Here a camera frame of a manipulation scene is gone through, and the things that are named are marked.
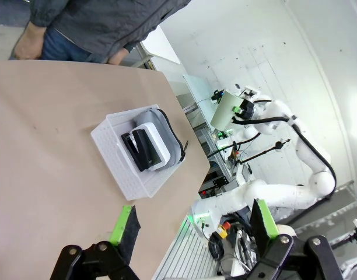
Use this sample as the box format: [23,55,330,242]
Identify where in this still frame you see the yellow red emergency stop button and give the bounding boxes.
[217,220,231,237]

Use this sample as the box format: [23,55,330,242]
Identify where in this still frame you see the person's left hand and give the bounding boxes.
[108,48,130,65]

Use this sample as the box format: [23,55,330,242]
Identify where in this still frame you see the person's right forearm grey sleeve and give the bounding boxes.
[29,0,71,30]

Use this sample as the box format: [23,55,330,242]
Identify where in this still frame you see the white side table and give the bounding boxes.
[139,25,182,71]

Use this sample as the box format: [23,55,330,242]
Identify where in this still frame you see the white perforated plastic basket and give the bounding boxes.
[90,104,188,201]

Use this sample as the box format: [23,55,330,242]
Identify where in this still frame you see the person's right hand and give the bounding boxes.
[13,23,47,61]

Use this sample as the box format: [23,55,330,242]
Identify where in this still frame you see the black cable bundle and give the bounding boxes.
[133,107,190,169]
[208,214,257,277]

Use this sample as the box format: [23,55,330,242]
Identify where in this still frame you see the person in grey jacket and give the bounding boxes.
[29,0,193,64]

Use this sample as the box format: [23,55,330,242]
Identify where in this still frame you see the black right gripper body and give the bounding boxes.
[238,98,257,119]

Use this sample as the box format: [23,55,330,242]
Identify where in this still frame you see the white rectangular box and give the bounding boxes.
[131,122,171,172]

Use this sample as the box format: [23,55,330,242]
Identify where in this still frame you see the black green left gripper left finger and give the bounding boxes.
[50,205,143,280]

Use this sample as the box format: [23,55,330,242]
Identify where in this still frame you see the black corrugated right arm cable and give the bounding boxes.
[232,115,337,201]

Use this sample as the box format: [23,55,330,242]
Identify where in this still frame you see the person's left forearm grey sleeve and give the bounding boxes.
[124,0,193,52]

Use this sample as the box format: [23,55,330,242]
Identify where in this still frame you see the black stapler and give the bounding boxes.
[121,130,152,173]

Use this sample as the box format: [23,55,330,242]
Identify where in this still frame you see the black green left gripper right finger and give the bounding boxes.
[245,198,342,280]

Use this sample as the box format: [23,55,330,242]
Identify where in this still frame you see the black clamp rod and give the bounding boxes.
[239,138,292,163]

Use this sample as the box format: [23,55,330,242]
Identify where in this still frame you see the person's blue jeans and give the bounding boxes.
[40,27,105,64]

